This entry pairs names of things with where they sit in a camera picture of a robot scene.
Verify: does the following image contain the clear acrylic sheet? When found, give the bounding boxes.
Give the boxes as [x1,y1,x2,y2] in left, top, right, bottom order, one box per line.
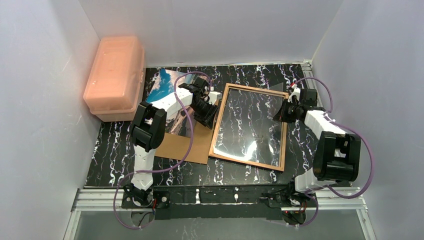
[213,81,286,167]

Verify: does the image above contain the beach landscape photo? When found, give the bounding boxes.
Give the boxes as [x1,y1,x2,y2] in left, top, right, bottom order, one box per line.
[145,68,210,137]

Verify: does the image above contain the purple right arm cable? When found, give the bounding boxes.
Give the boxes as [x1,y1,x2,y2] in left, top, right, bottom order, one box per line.
[294,77,376,227]

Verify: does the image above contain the brown fibreboard backing board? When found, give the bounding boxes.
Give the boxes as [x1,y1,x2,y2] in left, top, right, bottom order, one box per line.
[154,99,221,165]

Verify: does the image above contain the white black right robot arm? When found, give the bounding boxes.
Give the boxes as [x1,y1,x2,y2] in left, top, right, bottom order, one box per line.
[273,86,362,193]

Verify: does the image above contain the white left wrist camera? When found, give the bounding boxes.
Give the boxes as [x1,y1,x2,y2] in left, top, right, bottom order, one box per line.
[208,91,222,105]

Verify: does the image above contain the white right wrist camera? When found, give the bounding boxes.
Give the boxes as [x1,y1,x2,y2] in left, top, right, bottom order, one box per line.
[288,83,301,104]

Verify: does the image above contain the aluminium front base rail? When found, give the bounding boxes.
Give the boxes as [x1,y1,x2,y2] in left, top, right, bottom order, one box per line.
[64,185,376,240]

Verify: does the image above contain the wooden picture frame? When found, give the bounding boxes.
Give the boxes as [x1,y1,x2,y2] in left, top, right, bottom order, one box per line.
[207,83,290,172]

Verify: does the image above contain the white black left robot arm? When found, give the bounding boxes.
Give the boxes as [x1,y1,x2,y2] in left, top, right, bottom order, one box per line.
[129,77,222,191]

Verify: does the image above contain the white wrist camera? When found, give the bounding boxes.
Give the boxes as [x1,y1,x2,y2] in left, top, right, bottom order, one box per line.
[208,91,222,105]
[288,83,301,104]

